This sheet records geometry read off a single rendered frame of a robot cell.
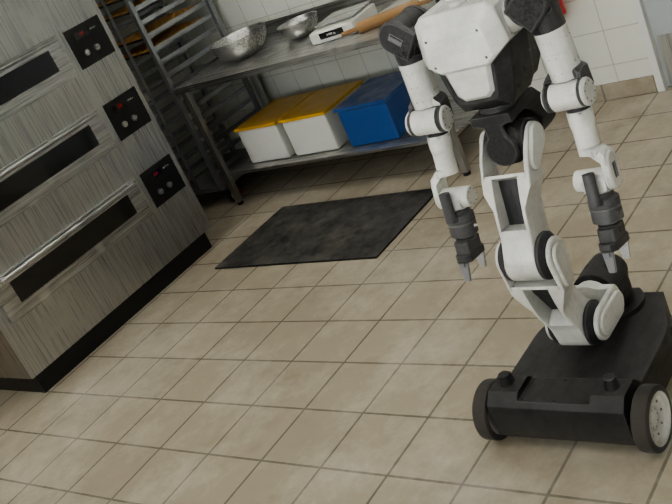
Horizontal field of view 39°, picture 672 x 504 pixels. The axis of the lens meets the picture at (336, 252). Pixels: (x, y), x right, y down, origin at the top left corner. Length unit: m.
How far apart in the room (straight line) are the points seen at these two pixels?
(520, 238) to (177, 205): 3.28
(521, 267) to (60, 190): 3.07
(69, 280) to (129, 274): 0.41
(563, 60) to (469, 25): 0.26
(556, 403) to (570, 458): 0.19
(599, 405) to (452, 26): 1.16
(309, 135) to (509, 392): 3.19
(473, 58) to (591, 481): 1.27
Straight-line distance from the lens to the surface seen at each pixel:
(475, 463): 3.19
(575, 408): 2.95
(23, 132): 5.23
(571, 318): 2.99
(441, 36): 2.67
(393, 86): 5.65
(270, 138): 6.12
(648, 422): 2.88
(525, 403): 3.03
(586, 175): 2.71
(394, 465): 3.34
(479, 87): 2.70
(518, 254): 2.83
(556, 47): 2.63
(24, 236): 5.16
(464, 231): 2.98
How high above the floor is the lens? 1.92
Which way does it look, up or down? 22 degrees down
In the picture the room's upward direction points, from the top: 25 degrees counter-clockwise
